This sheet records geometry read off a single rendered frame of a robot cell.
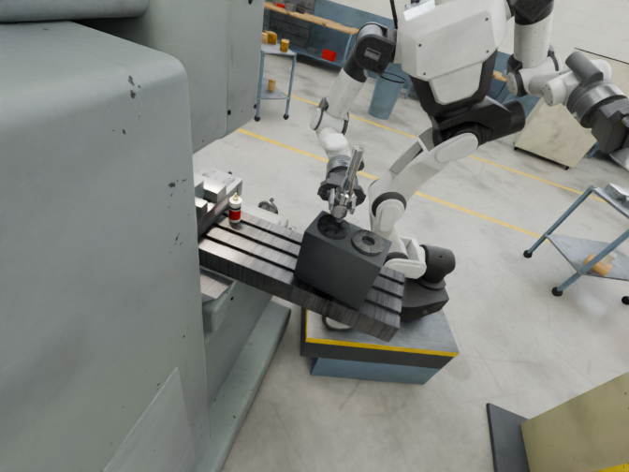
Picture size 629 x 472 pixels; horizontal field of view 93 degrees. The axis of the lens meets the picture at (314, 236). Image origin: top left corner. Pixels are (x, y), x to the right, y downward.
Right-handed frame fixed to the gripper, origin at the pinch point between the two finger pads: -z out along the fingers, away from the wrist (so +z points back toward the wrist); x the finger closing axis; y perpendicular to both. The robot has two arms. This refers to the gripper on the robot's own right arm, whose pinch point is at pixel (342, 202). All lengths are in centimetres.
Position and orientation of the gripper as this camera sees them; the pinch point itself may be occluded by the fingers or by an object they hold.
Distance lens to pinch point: 76.6
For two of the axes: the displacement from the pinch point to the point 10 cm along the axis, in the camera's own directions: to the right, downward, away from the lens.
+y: -2.1, 7.3, 6.6
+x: 9.8, 1.9, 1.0
